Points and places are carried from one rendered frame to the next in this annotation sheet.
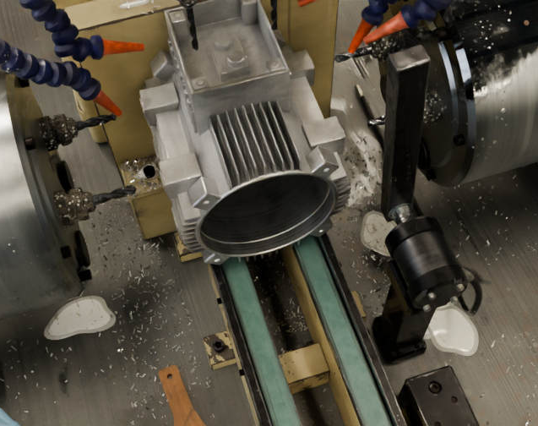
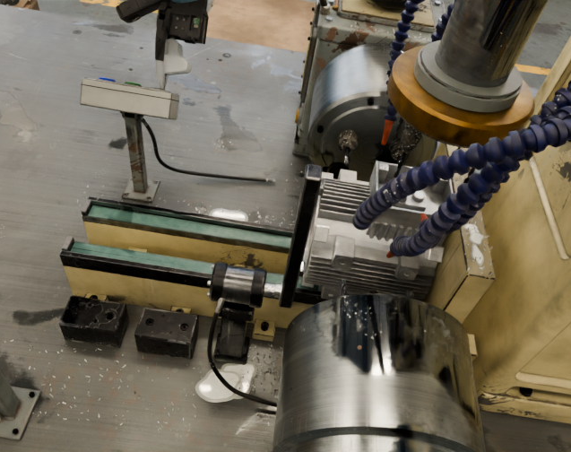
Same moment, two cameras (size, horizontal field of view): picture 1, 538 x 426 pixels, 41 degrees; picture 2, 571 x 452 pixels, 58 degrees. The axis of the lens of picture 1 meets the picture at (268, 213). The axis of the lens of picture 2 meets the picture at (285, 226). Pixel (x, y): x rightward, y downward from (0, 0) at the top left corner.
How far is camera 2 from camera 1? 0.75 m
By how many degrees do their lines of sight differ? 56
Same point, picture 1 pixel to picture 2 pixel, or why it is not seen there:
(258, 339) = (256, 237)
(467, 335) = (209, 393)
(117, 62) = not seen: hidden behind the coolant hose
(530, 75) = (318, 347)
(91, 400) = (279, 203)
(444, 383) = (183, 334)
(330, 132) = (341, 248)
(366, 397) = (194, 265)
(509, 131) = (291, 343)
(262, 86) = not seen: hidden behind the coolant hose
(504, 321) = (203, 424)
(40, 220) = (330, 105)
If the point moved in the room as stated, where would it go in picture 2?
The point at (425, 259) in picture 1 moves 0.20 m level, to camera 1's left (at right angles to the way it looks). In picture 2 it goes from (235, 269) to (283, 186)
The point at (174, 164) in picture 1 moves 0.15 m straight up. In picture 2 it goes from (351, 176) to (374, 104)
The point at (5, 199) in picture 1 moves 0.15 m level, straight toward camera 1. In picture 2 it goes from (343, 91) to (263, 92)
